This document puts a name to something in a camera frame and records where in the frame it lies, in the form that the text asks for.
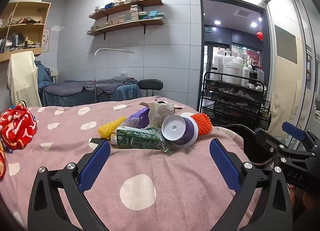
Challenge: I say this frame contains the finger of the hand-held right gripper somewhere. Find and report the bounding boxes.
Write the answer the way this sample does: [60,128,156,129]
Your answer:
[255,129,316,165]
[282,121,320,150]

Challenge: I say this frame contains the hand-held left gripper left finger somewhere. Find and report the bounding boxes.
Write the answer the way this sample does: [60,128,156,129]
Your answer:
[27,140,118,231]

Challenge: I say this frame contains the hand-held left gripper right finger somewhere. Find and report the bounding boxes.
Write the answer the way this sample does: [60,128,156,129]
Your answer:
[209,138,293,231]

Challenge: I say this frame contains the black trash bin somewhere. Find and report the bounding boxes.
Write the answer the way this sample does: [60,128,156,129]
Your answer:
[220,124,275,171]

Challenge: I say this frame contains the yellow foam fruit net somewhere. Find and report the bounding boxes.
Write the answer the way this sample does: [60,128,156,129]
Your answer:
[98,116,127,138]

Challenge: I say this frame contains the green drink carton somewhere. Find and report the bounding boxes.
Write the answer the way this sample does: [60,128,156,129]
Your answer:
[110,126,170,153]

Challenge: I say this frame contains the purple white round tub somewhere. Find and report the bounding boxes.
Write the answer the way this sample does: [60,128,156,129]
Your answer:
[161,114,199,149]

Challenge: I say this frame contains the purple plastic package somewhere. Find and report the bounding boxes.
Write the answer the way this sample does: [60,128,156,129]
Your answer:
[124,107,150,129]

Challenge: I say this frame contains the white paper wrapper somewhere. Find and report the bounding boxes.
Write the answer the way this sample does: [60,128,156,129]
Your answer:
[140,101,175,129]

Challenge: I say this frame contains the person's right hand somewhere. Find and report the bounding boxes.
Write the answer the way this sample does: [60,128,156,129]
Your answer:
[288,185,307,218]

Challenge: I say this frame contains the glass door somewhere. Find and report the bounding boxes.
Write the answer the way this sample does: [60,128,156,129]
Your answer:
[255,0,320,146]

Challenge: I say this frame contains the pink polka dot blanket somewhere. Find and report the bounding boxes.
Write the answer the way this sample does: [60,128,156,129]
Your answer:
[0,95,250,231]

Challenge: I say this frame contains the pile of grey sachets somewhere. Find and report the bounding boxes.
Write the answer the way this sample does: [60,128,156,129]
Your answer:
[209,83,263,121]

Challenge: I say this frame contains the dark brown bottle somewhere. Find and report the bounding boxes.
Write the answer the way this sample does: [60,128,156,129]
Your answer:
[249,62,258,80]

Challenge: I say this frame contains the pale green pump bottle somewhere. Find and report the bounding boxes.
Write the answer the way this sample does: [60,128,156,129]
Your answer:
[242,56,253,87]

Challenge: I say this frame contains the massage bed with blue skirt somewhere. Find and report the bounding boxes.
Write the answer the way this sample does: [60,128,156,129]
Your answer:
[40,77,140,107]

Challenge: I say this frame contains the large white jar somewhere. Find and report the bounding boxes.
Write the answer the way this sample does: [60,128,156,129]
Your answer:
[222,62,244,84]

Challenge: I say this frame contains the grey blanket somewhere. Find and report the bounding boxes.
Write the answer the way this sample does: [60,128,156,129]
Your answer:
[42,76,139,96]

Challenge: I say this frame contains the red patterned cloth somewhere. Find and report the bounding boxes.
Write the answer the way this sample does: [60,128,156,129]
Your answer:
[0,104,38,154]

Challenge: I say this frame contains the tall white pump bottle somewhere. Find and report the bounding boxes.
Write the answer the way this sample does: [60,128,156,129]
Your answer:
[214,48,224,74]

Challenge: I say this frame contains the black stool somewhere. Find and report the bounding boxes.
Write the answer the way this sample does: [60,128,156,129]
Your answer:
[138,79,164,97]

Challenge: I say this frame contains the red hanging ornament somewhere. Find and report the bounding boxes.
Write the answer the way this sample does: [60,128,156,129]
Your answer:
[256,17,265,41]

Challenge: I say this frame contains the blue duvet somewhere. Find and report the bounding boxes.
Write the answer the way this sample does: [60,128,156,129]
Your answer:
[35,60,54,89]

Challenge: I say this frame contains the cream garment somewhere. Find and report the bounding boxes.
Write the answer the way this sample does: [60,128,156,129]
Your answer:
[7,51,42,107]

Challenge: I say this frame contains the white floor lamp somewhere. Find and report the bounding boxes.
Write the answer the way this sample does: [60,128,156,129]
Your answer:
[94,48,135,102]

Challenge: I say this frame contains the ceiling vent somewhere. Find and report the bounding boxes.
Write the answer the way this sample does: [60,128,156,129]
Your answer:
[234,8,252,17]

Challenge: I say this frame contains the wooden cubby shelf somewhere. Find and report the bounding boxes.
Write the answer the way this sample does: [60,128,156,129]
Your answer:
[0,1,52,62]

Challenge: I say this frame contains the stack of small dark boxes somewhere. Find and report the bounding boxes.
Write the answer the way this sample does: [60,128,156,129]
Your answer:
[5,42,40,52]

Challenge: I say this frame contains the pile of folded cloths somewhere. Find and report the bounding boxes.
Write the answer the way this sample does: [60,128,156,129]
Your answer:
[9,16,45,24]

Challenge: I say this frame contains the black wire cart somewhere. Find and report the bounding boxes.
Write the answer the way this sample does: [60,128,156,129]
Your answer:
[197,71,272,131]

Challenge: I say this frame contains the wall poster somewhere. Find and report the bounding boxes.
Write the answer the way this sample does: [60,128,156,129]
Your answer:
[42,28,51,52]

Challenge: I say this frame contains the wooden wall shelves with boxes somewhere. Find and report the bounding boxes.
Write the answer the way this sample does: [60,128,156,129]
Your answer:
[89,4,165,32]

